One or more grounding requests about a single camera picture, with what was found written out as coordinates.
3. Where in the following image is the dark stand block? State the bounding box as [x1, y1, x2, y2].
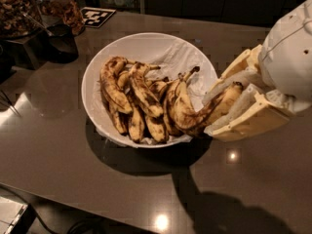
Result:
[0, 30, 47, 70]

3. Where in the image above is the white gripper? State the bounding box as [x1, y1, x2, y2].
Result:
[202, 0, 312, 141]

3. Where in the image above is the black scoop cup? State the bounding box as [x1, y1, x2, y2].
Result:
[22, 13, 79, 64]

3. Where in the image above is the white box lower left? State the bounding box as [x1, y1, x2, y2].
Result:
[0, 197, 28, 234]

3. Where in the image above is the white bowl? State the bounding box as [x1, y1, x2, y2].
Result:
[80, 32, 218, 149]

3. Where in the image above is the spotted banana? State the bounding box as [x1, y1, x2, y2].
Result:
[173, 78, 244, 137]
[128, 95, 145, 143]
[144, 115, 169, 143]
[129, 62, 163, 118]
[101, 93, 128, 136]
[99, 56, 135, 114]
[163, 66, 200, 137]

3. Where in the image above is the black white marker tag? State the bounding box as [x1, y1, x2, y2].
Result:
[81, 7, 115, 28]

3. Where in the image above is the glass jar of snacks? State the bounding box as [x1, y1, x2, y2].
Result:
[35, 0, 84, 36]

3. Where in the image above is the glass jar of nuts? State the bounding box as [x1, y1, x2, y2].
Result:
[0, 0, 41, 39]

